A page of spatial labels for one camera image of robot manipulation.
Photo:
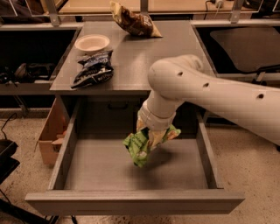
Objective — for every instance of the brown snack bag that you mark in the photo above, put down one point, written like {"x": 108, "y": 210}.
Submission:
{"x": 135, "y": 24}

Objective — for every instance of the white paper bowl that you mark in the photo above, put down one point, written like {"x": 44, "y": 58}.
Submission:
{"x": 92, "y": 43}

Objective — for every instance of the left side shelf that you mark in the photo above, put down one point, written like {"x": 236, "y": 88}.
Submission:
{"x": 32, "y": 55}

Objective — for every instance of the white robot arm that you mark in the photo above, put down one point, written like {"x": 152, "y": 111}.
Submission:
{"x": 176, "y": 80}

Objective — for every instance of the blue chip bag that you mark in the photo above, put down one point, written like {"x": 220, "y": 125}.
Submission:
{"x": 96, "y": 69}

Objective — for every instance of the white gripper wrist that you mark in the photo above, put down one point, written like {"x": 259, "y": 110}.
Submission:
{"x": 152, "y": 120}

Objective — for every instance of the green rice chip bag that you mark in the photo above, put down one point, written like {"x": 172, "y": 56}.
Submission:
{"x": 137, "y": 144}

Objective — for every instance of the grey open top drawer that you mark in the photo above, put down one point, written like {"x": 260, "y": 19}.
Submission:
{"x": 94, "y": 173}

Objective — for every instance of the cardboard box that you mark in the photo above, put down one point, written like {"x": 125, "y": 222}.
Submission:
{"x": 53, "y": 132}

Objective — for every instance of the grey cabinet counter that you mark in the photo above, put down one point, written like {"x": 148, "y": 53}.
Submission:
{"x": 131, "y": 59}

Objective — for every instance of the black lower drawer handle left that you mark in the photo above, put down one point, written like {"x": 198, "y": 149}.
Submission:
{"x": 117, "y": 105}

